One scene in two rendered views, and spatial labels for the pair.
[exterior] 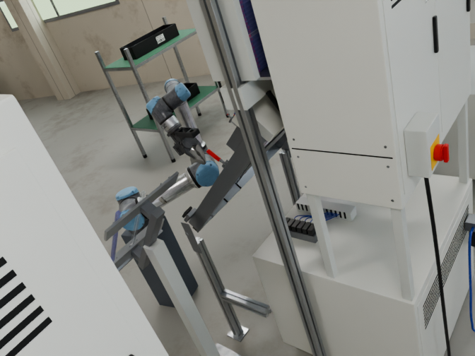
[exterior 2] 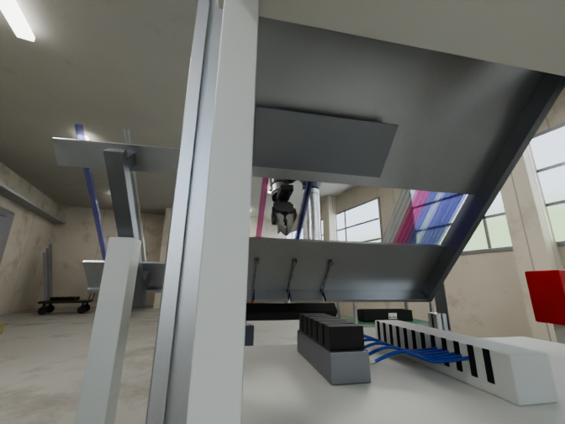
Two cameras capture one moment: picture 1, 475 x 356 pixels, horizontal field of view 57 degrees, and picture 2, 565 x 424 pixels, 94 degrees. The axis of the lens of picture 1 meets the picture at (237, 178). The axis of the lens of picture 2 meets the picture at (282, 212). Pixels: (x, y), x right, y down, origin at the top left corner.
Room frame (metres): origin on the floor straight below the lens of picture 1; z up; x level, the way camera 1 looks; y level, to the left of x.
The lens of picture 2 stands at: (1.00, -0.34, 0.73)
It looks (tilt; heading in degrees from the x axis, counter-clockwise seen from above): 15 degrees up; 32
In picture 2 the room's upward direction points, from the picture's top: 1 degrees clockwise
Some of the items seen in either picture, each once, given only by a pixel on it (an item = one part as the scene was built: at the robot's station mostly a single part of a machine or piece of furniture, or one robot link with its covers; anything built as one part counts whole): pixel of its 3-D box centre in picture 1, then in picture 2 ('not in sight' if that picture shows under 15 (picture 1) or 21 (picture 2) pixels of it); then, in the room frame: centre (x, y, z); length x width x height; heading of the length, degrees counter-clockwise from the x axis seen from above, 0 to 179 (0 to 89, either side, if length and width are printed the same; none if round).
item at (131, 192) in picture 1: (130, 201); not in sight; (1.97, 0.56, 0.72); 0.13 x 0.12 x 0.14; 5
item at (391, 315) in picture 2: (174, 100); (383, 315); (4.19, 0.34, 0.41); 0.57 x 0.17 x 0.11; 133
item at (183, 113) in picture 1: (188, 126); (311, 224); (2.01, 0.14, 0.98); 0.12 x 0.11 x 0.49; 95
